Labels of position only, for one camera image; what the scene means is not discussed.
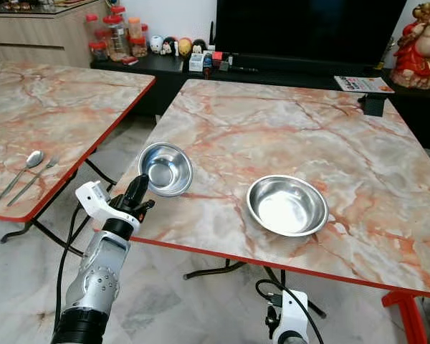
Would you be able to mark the small steel bowl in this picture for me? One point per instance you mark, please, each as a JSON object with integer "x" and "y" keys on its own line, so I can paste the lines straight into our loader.
{"x": 168, "y": 170}

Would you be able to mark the steel fork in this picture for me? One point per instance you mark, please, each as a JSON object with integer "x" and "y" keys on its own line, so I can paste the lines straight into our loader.
{"x": 51, "y": 163}

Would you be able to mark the steel spoon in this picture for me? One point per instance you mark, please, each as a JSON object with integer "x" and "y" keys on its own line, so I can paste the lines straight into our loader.
{"x": 34, "y": 158}

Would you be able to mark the black television console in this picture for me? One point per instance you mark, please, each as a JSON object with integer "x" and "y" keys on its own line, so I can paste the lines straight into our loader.
{"x": 172, "y": 84}

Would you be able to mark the large steel bowl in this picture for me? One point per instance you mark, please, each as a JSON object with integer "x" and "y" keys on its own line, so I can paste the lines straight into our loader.
{"x": 287, "y": 208}

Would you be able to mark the marble top folding table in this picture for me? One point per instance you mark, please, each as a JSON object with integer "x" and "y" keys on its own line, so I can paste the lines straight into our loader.
{"x": 50, "y": 107}
{"x": 294, "y": 132}

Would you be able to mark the red plastic stool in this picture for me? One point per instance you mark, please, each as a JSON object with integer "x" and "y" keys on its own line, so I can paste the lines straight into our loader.
{"x": 405, "y": 308}

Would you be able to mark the small white box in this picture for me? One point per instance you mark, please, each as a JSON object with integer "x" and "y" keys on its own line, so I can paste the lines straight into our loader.
{"x": 196, "y": 62}

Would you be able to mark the small jar red lid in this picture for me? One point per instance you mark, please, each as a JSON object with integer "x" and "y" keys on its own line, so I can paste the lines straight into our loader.
{"x": 97, "y": 51}

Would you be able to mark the small white figurine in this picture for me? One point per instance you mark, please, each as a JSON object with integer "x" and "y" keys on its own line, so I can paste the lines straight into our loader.
{"x": 156, "y": 45}

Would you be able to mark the clear jar orange lid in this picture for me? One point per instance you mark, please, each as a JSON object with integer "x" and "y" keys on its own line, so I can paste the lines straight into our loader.
{"x": 137, "y": 39}

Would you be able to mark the small yellow figurine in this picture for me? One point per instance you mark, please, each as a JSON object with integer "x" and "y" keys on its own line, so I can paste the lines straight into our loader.
{"x": 184, "y": 46}

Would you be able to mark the tall clear jar red lid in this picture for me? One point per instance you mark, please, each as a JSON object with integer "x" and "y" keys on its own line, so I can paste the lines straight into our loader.
{"x": 116, "y": 36}

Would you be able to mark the small red block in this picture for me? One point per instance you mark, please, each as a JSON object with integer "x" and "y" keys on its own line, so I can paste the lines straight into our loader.
{"x": 217, "y": 56}

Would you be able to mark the small dark figurine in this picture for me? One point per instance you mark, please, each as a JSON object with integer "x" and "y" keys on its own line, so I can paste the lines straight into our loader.
{"x": 199, "y": 46}

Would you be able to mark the light wooden cabinet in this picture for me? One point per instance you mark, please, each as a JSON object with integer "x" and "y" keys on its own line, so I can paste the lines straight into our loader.
{"x": 43, "y": 36}

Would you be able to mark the black television screen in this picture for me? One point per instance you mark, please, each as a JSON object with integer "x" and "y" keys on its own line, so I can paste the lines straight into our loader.
{"x": 308, "y": 29}

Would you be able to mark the small black box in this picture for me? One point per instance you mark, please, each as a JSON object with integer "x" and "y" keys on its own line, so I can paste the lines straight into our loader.
{"x": 373, "y": 105}

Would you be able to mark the printed booklet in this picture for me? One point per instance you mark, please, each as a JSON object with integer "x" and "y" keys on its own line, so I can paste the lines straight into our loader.
{"x": 364, "y": 84}

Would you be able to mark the red seated figurine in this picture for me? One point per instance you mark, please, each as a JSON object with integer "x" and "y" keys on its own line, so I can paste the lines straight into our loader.
{"x": 419, "y": 54}

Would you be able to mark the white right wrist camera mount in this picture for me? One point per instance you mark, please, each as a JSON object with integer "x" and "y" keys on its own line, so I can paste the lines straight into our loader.
{"x": 292, "y": 315}

